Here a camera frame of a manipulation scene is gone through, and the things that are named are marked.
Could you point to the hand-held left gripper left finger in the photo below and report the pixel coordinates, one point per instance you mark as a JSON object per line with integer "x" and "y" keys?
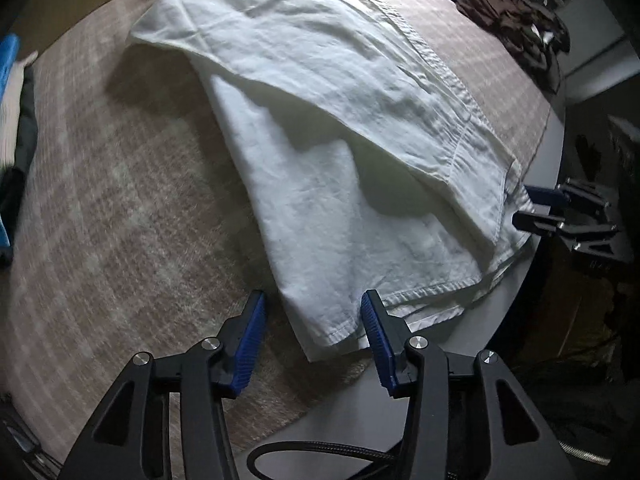
{"x": 247, "y": 350}

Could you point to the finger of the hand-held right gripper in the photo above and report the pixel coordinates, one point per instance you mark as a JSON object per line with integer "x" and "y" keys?
{"x": 537, "y": 222}
{"x": 545, "y": 196}

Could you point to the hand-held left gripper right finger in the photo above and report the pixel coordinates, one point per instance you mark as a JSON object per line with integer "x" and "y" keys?
{"x": 375, "y": 345}

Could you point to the white shirt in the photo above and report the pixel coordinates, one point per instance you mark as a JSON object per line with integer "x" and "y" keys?
{"x": 325, "y": 135}

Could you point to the beige plaid mat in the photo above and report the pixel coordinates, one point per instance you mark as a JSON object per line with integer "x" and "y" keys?
{"x": 125, "y": 210}

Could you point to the brown clothing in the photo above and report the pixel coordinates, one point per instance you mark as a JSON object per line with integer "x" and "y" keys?
{"x": 500, "y": 10}

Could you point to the dark cloth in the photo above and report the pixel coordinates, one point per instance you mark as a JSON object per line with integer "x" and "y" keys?
{"x": 27, "y": 130}

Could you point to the white knit cloth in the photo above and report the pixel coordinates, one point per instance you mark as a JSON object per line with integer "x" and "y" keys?
{"x": 12, "y": 120}

